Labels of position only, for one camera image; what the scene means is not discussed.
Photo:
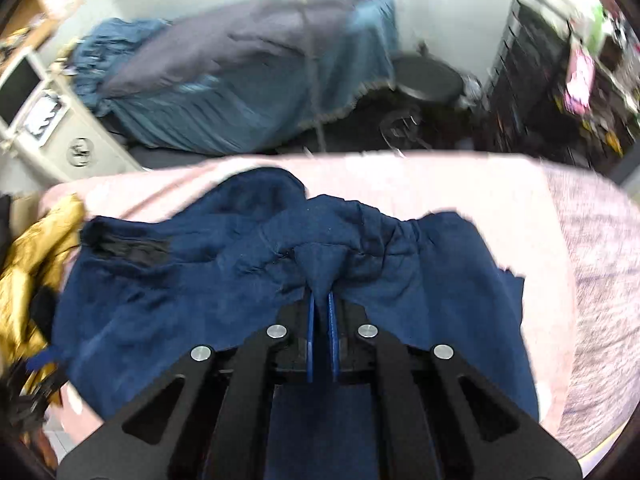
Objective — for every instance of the dark grey quilt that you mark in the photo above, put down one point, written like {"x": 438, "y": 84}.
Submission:
{"x": 240, "y": 35}

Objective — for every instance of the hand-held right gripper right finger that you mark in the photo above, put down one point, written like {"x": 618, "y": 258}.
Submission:
{"x": 332, "y": 330}

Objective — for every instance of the navy blue jacket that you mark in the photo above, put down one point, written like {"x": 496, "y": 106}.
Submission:
{"x": 200, "y": 285}

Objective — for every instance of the mauve textured blanket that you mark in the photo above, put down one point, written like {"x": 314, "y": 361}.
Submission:
{"x": 600, "y": 270}

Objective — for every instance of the gold shiny puffer jacket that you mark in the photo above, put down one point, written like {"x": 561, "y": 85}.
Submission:
{"x": 30, "y": 265}

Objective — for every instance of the white equipment cart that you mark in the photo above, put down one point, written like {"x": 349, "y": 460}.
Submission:
{"x": 85, "y": 135}

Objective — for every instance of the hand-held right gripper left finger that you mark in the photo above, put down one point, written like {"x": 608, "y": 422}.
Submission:
{"x": 310, "y": 330}

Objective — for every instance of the pink blanket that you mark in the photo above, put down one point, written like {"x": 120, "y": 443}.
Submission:
{"x": 450, "y": 185}

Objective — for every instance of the black round stool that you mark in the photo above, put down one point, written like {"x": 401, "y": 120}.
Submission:
{"x": 425, "y": 77}

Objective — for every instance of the black garment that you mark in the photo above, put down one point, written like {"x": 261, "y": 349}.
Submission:
{"x": 42, "y": 310}

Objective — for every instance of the shelf of colourful goods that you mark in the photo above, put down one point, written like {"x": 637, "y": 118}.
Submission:
{"x": 600, "y": 60}

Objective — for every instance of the monitor with white frame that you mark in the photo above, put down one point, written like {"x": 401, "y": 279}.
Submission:
{"x": 17, "y": 87}

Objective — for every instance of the black drawer cabinet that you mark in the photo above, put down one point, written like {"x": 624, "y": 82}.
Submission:
{"x": 525, "y": 75}

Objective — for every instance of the blue covered sofa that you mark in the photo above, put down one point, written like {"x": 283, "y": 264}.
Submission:
{"x": 240, "y": 115}

